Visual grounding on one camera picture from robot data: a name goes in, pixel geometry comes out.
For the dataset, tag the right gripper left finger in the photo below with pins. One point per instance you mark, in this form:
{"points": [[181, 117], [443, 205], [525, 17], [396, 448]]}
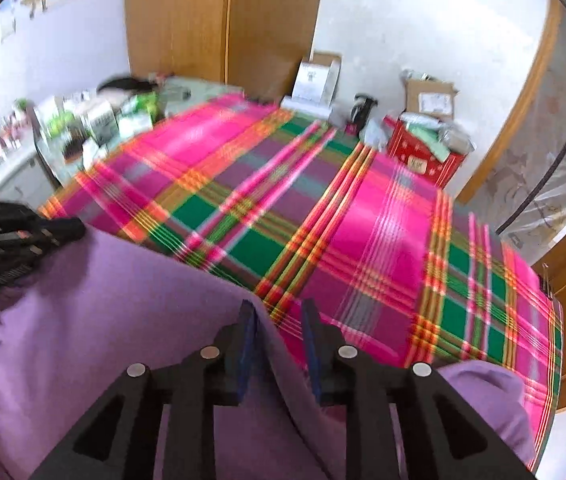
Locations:
{"points": [[160, 423]]}

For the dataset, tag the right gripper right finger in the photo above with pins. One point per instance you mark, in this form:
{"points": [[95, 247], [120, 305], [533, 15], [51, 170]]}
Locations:
{"points": [[401, 422]]}

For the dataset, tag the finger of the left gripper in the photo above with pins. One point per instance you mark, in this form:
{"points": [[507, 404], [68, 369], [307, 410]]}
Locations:
{"points": [[49, 234]]}

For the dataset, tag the purple fleece garment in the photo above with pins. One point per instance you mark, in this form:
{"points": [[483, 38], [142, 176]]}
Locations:
{"points": [[100, 304]]}

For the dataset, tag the cluttered side table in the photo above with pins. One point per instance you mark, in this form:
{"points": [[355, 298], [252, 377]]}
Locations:
{"points": [[43, 146]]}

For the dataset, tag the pink plaid bed sheet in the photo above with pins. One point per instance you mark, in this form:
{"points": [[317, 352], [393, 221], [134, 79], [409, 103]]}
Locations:
{"points": [[291, 208]]}

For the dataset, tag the plastic door curtain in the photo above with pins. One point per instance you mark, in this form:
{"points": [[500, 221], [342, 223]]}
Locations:
{"points": [[524, 196]]}

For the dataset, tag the wooden wardrobe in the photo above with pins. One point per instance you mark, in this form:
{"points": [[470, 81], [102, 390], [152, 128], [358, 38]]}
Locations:
{"points": [[256, 45]]}

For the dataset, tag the white small box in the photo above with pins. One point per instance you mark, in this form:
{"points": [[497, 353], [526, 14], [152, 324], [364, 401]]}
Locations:
{"points": [[317, 78]]}

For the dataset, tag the brown cardboard box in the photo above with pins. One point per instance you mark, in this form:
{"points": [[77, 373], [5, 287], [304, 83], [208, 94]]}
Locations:
{"points": [[431, 98]]}

